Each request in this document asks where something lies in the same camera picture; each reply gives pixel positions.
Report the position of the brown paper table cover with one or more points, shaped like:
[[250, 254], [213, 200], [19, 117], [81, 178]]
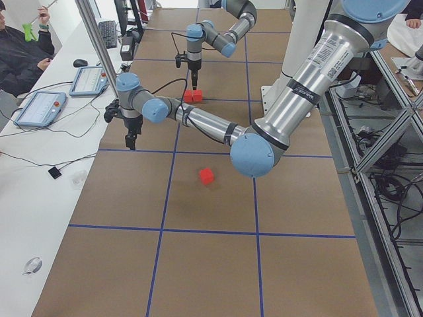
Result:
[[147, 238]]

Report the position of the black computer mouse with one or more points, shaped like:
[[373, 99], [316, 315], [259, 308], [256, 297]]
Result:
[[80, 63]]

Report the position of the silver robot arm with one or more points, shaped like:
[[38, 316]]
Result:
[[226, 43], [324, 38]]

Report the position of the teach pendant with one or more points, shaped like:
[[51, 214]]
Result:
[[41, 110], [89, 81]]

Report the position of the black keyboard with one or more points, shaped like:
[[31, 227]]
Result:
[[107, 29]]

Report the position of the seated person in black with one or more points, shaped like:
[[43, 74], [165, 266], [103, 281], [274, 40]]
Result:
[[22, 62]]

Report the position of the near teach pendant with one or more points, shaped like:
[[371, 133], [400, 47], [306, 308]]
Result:
[[41, 110]]

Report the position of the aluminium frame post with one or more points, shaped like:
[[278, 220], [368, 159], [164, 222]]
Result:
[[89, 20]]

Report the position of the far teach pendant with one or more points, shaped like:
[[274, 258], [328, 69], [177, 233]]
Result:
[[89, 81]]

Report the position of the red block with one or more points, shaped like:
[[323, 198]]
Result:
[[206, 176], [188, 96], [197, 95]]

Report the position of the white pedestal column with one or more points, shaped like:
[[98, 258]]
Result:
[[307, 18]]

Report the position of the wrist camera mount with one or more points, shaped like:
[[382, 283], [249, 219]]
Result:
[[112, 111], [179, 59]]

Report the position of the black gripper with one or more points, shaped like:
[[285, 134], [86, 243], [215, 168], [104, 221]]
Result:
[[132, 124], [193, 66]]

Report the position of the small black sensor pad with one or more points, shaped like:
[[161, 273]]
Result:
[[54, 172]]

